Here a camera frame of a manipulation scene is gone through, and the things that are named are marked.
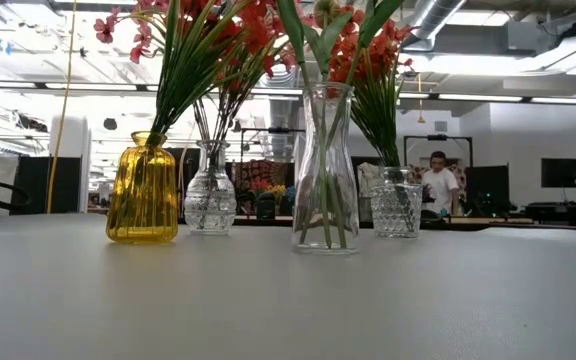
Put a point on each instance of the orange-red artificial flower bunch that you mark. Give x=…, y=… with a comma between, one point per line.
x=340, y=60
x=398, y=32
x=373, y=50

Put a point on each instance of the crimson artificial flower bunch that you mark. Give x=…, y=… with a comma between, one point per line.
x=193, y=75
x=220, y=55
x=170, y=55

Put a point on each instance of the clear tall smooth vase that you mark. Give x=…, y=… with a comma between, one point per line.
x=300, y=200

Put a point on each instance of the clear bulbous textured vase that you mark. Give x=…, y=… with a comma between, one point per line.
x=210, y=200

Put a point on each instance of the clear short textured vase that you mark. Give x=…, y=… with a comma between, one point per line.
x=396, y=210

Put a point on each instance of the amber glass vase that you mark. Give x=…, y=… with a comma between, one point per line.
x=142, y=200

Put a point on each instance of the colourful patterned tapestry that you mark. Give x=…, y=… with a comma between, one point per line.
x=260, y=175

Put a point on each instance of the grey table mat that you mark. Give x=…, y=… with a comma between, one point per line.
x=288, y=310

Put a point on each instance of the person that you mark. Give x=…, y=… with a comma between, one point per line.
x=440, y=187

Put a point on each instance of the long ceiling light strip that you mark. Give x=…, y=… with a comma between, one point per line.
x=478, y=98
x=93, y=86

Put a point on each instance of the black partition panel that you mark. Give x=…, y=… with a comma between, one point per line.
x=48, y=185

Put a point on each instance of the black monitor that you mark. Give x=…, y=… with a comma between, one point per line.
x=563, y=172

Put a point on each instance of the dark background table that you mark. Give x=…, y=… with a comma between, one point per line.
x=563, y=207

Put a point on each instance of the black rig frame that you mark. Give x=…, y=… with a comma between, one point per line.
x=438, y=136
x=273, y=130

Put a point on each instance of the silver ceiling duct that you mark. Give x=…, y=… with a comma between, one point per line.
x=433, y=20

